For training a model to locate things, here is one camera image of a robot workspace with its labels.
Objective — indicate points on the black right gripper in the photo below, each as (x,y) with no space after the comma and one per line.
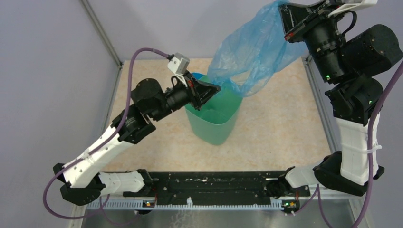
(297,19)

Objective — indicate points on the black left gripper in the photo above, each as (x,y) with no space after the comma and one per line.
(199,92)

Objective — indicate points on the green plastic trash bin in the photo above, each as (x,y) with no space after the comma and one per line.
(215,121)

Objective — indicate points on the light blue translucent plastic bag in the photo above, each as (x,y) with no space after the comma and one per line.
(247,58)

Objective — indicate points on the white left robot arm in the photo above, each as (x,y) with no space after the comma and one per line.
(83,179)

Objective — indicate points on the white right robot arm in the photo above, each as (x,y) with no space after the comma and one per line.
(351,66)

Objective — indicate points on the dark blue crumpled bag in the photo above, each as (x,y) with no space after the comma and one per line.
(197,75)

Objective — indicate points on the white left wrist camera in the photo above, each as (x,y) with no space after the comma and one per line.
(178,64)

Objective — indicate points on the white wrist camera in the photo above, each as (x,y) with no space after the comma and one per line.
(178,64)
(352,5)

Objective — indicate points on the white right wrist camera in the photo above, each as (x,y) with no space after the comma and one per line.
(352,5)

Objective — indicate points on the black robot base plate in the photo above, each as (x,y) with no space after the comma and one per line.
(226,188)

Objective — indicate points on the right aluminium frame post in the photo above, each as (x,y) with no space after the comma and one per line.
(319,87)

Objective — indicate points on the aluminium frame post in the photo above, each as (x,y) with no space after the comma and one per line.
(319,87)
(101,32)

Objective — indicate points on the left aluminium frame post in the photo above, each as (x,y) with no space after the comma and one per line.
(101,32)

